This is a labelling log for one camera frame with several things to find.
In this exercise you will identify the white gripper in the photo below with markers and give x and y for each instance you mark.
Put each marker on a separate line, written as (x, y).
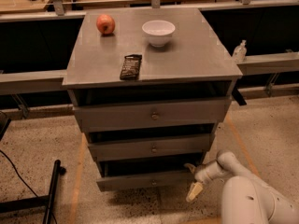
(203, 174)

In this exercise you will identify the grey bottom drawer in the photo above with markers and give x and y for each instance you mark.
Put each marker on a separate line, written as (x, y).
(144, 173)

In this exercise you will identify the grey drawer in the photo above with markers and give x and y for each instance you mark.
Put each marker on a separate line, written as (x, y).
(144, 173)
(148, 147)
(140, 115)

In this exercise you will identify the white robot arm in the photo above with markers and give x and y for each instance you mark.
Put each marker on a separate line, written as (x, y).
(246, 198)

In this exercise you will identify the grey middle drawer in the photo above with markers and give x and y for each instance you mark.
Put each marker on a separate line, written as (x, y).
(148, 147)

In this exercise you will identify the grey wooden drawer cabinet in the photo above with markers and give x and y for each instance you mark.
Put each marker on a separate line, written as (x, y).
(194, 64)

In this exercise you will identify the grey top drawer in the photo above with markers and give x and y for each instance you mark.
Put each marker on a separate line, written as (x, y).
(140, 115)

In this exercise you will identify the clear sanitizer bottle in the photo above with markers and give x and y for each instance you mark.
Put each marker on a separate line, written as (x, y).
(240, 52)

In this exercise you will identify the black metal stand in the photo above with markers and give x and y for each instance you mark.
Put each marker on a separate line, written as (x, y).
(45, 201)

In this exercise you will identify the white bowl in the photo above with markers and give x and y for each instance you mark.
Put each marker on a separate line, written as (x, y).
(158, 32)

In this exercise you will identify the red apple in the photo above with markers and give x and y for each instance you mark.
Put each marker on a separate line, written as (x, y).
(105, 24)

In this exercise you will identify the grey metal railing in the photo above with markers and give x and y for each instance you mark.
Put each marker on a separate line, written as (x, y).
(43, 81)

